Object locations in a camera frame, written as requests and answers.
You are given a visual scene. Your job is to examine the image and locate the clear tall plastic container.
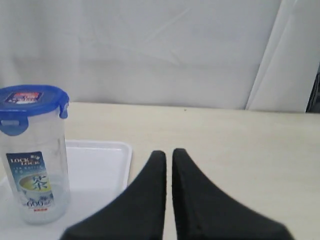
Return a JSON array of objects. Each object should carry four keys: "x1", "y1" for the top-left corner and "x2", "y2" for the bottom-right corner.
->
[{"x1": 0, "y1": 112, "x2": 70, "y2": 224}]

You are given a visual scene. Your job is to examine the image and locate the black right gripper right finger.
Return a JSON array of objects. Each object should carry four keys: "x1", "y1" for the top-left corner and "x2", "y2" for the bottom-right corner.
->
[{"x1": 171, "y1": 148, "x2": 294, "y2": 240}]

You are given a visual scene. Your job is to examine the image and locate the white rectangular plastic tray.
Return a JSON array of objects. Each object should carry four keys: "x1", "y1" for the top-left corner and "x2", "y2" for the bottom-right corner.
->
[{"x1": 0, "y1": 140, "x2": 132, "y2": 240}]

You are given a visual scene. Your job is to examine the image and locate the dark object at right edge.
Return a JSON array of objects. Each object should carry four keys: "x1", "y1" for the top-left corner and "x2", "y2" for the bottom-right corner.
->
[{"x1": 305, "y1": 68, "x2": 320, "y2": 113}]

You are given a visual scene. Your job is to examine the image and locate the blue plastic lid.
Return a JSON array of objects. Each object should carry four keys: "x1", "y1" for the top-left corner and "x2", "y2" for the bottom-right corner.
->
[{"x1": 0, "y1": 84, "x2": 70, "y2": 137}]

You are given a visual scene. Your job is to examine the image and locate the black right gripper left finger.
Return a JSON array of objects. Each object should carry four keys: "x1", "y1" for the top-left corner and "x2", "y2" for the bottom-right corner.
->
[{"x1": 61, "y1": 150, "x2": 167, "y2": 240}]

